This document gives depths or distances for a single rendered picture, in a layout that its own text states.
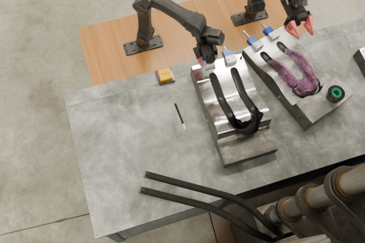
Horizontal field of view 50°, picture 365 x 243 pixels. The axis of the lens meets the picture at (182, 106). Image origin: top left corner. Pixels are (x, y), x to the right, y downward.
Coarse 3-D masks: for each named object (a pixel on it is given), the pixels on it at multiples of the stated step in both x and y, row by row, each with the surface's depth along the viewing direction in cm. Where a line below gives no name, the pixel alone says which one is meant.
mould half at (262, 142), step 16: (224, 64) 191; (240, 64) 191; (192, 80) 196; (208, 80) 187; (224, 80) 188; (208, 96) 184; (224, 96) 185; (256, 96) 184; (208, 112) 180; (240, 112) 177; (224, 128) 174; (224, 144) 178; (240, 144) 179; (256, 144) 179; (272, 144) 180; (224, 160) 176; (240, 160) 176
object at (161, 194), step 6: (138, 192) 172; (144, 192) 171; (150, 192) 171; (156, 192) 171; (162, 192) 171; (162, 198) 170; (168, 198) 169; (174, 198) 169; (180, 198) 168; (186, 198) 168; (186, 204) 168; (192, 204) 167; (198, 204) 166
